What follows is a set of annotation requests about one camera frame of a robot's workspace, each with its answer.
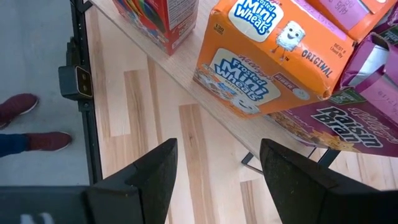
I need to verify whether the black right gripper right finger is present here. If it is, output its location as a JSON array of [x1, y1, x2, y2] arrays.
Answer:
[[259, 138, 398, 224]]

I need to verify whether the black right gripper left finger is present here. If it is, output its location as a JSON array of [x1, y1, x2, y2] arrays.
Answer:
[[0, 138, 179, 224]]

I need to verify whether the red Froot Loops cereal box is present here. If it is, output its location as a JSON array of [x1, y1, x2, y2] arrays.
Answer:
[[111, 0, 200, 57]]

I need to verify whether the person's right leg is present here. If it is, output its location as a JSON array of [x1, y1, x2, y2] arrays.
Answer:
[[0, 133, 31, 158]]

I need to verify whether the person's left foot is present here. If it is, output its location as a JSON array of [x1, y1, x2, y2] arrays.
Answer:
[[0, 93, 40, 130]]

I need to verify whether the black aluminium table frame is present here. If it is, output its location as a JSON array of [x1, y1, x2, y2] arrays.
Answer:
[[70, 0, 103, 185]]

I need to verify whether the black table-level camera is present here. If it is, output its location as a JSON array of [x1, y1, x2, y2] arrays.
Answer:
[[58, 36, 94, 101]]

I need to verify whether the wooden shelf with black frame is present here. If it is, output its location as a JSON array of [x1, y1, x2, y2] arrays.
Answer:
[[90, 0, 341, 175]]

